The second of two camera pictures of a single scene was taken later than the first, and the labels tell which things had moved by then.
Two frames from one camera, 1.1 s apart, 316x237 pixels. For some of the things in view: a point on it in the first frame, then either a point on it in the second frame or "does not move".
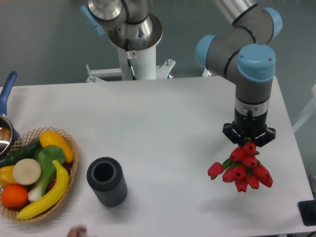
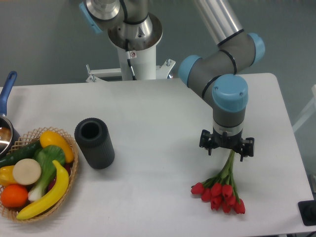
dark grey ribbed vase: (106, 177) -> (94, 139)
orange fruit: (14, 195) does not move
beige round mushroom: (26, 171) does not move
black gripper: (251, 126) -> (208, 139)
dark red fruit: (68, 166) does not move
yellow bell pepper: (49, 138) does not move
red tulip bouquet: (242, 167) -> (220, 189)
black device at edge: (307, 211) does not move
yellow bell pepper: (6, 176) does not move
